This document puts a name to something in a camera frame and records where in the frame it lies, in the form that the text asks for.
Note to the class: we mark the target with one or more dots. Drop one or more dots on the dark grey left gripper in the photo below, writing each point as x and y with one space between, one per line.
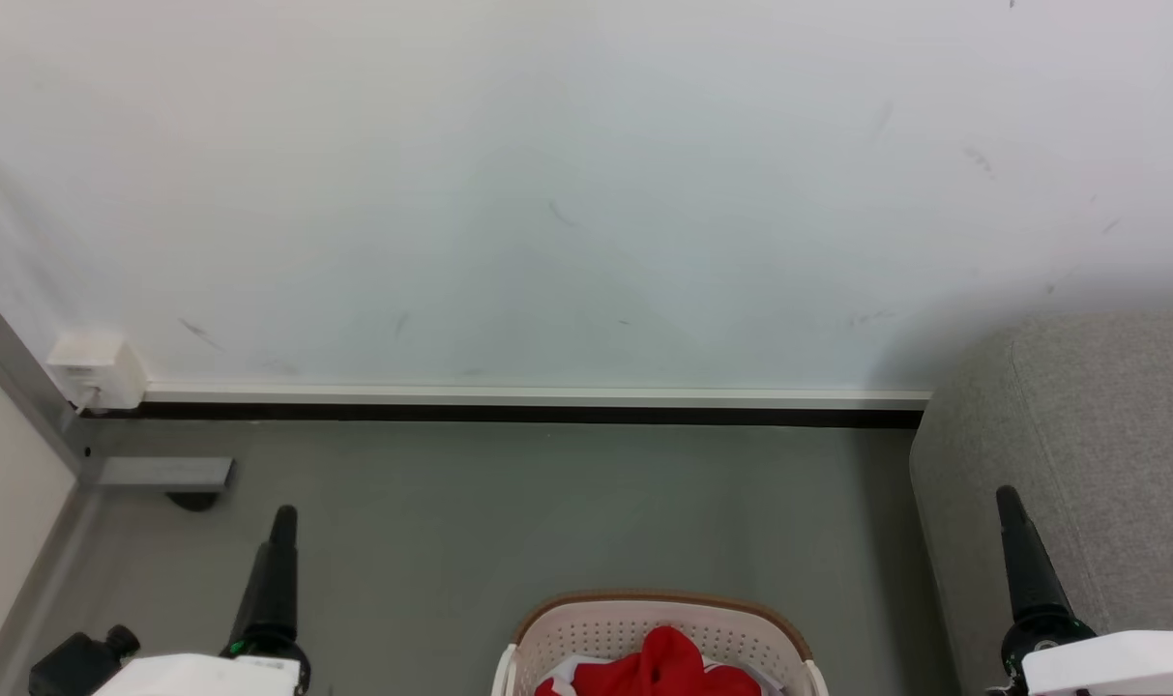
257 646

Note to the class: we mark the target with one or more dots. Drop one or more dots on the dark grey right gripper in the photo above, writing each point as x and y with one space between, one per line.
1041 640

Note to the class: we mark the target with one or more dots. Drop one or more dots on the red cloth garment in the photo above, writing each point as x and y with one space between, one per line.
668 667

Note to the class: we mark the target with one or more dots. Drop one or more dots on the grey fabric sofa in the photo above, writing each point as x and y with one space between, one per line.
1099 435

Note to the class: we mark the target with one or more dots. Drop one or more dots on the dark round foot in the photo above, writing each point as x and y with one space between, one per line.
194 501

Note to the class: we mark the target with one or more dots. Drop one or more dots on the grey metal foot bar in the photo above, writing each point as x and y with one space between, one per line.
161 472

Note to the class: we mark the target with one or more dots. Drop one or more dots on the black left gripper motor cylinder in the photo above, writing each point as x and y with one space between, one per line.
73 667

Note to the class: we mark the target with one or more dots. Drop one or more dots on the beige panel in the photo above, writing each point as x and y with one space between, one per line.
6 503

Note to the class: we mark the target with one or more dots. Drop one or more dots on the white and black baseboard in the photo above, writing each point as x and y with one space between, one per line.
547 398

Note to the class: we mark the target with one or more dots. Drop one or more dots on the white laundry basket brown rim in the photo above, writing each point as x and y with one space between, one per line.
605 633

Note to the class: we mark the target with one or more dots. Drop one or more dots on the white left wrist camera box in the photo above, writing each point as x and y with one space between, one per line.
199 677

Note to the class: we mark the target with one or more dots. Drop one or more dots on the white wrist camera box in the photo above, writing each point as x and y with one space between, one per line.
199 677
1118 667

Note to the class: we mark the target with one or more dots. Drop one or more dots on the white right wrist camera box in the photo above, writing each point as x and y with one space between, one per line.
1118 667

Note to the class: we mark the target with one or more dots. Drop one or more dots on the white wall junction box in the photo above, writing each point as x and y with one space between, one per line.
98 372

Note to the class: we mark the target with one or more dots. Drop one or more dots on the grey metal frame post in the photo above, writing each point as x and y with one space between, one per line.
20 377

